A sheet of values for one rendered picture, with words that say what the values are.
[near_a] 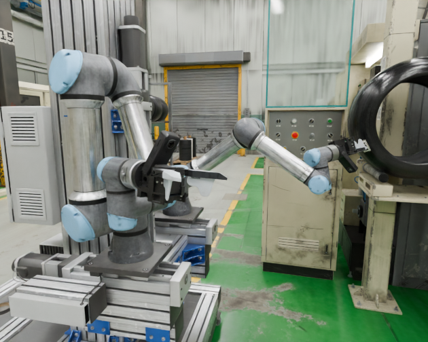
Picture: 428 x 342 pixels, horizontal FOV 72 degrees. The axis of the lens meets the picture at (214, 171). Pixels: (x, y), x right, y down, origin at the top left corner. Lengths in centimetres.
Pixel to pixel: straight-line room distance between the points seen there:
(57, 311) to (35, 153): 59
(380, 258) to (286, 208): 67
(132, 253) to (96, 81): 54
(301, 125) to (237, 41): 895
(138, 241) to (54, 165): 50
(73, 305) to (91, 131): 53
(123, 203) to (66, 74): 36
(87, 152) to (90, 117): 10
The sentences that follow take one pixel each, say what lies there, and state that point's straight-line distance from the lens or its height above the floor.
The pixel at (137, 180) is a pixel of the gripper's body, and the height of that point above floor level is 104.
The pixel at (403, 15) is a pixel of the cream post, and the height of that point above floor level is 174.
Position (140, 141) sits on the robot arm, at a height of 112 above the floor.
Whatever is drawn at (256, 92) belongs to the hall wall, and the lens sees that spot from 1061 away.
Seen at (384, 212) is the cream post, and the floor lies 62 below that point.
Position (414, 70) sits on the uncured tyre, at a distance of 167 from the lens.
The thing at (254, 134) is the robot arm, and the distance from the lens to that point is 127.
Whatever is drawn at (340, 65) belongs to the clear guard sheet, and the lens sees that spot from 226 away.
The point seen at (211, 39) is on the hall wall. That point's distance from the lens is 1121.
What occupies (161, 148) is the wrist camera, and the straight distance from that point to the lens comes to 67.
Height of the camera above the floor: 117
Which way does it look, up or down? 10 degrees down
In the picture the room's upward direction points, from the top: straight up
